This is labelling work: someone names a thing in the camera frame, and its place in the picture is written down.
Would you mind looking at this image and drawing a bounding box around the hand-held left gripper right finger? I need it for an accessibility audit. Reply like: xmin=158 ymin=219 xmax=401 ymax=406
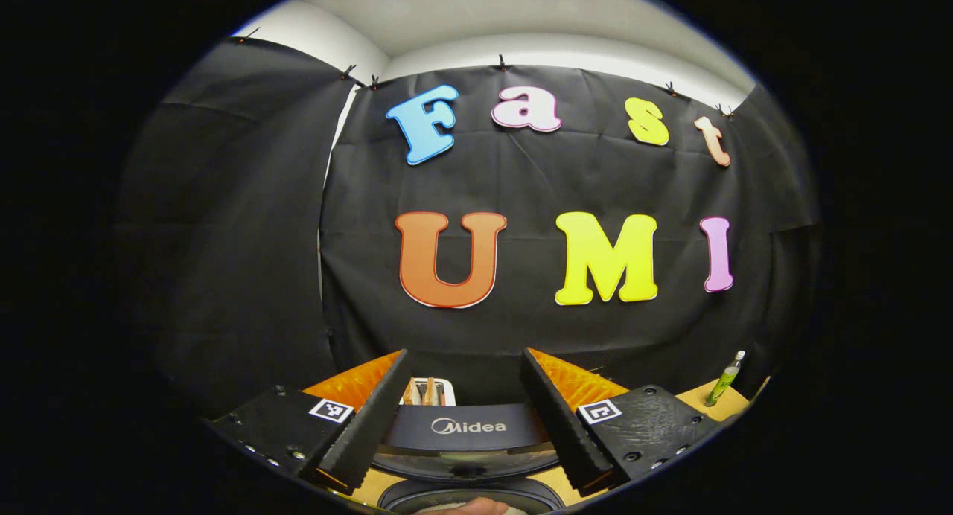
xmin=520 ymin=347 xmax=724 ymax=497

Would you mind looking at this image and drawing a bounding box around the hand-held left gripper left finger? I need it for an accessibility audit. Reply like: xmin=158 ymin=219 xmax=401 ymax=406
xmin=211 ymin=349 xmax=412 ymax=493

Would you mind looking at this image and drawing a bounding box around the black and silver rice cooker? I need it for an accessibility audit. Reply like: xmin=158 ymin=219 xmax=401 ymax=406
xmin=371 ymin=402 xmax=567 ymax=515

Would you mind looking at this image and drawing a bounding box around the green tea bottle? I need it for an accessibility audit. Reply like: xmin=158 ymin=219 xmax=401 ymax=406
xmin=704 ymin=350 xmax=747 ymax=408

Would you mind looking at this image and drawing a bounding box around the white toaster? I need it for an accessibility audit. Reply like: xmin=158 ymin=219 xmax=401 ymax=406
xmin=401 ymin=378 xmax=456 ymax=406

